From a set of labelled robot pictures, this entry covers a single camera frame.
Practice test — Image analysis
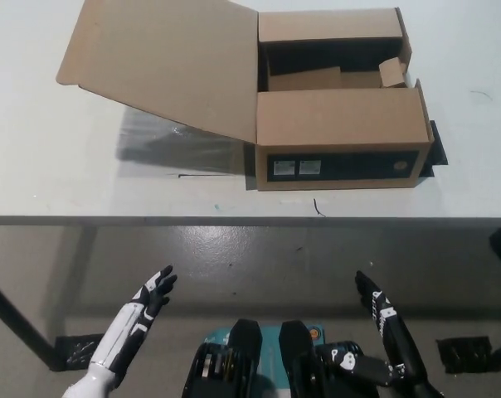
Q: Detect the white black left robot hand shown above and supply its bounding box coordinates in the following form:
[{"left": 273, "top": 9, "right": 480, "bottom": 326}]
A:
[{"left": 61, "top": 265, "right": 179, "bottom": 398}]

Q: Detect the transparent plastic sheet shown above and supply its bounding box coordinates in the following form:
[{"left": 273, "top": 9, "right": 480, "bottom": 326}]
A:
[{"left": 116, "top": 104, "right": 258, "bottom": 178}]

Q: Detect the small cardboard cube insert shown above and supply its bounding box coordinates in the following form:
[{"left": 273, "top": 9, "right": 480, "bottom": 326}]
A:
[{"left": 377, "top": 57, "right": 410, "bottom": 90}]

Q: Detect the brown cardboard storage box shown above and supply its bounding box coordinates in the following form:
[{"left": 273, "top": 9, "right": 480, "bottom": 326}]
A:
[{"left": 55, "top": 0, "right": 436, "bottom": 192}]

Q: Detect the black tape patch on table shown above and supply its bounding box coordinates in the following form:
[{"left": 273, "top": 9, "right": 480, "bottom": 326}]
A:
[{"left": 416, "top": 119, "right": 449, "bottom": 178}]

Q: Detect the black right robot body block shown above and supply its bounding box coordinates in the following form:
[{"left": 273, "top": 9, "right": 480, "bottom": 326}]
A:
[{"left": 277, "top": 320, "right": 333, "bottom": 398}]

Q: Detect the black left robot body block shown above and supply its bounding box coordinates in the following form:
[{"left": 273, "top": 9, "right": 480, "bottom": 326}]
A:
[{"left": 182, "top": 318, "right": 265, "bottom": 398}]

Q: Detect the black floor tape patch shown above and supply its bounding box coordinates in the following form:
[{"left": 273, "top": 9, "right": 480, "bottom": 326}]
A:
[
  {"left": 48, "top": 332, "right": 107, "bottom": 372},
  {"left": 435, "top": 334, "right": 494, "bottom": 373}
]

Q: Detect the black robot body block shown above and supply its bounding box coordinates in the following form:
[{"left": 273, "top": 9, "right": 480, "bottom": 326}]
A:
[
  {"left": 277, "top": 320, "right": 333, "bottom": 398},
  {"left": 182, "top": 318, "right": 265, "bottom": 398}
]

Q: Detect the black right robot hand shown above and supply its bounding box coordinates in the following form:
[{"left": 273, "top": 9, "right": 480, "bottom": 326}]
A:
[{"left": 320, "top": 270, "right": 428, "bottom": 388}]

